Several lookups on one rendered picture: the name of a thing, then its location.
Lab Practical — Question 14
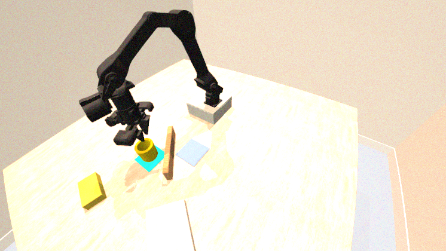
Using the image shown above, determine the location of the yellow rectangular block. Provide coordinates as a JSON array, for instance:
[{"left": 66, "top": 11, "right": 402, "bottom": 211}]
[{"left": 78, "top": 172, "right": 106, "bottom": 210}]

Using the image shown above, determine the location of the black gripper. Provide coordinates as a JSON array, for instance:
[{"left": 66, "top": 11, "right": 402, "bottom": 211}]
[{"left": 113, "top": 102, "right": 154, "bottom": 146}]

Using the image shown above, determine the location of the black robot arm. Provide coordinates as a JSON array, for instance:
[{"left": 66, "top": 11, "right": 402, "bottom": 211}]
[{"left": 79, "top": 10, "right": 223, "bottom": 127}]

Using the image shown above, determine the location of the yellow cup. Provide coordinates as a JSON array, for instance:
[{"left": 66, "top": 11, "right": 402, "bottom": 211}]
[{"left": 135, "top": 138, "right": 158, "bottom": 162}]

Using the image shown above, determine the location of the long wooden bar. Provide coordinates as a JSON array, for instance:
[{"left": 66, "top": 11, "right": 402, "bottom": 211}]
[{"left": 162, "top": 126, "right": 175, "bottom": 180}]

